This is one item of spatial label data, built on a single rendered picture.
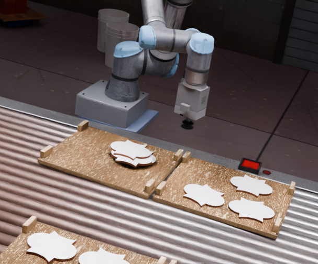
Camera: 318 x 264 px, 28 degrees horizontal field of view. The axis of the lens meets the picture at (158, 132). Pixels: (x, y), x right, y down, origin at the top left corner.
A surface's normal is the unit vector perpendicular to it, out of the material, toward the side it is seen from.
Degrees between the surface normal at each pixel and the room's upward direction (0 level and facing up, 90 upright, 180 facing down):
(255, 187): 0
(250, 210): 0
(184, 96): 90
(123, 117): 90
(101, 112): 90
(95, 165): 0
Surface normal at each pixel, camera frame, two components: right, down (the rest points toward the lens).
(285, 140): 0.15, -0.90
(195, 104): -0.55, 0.28
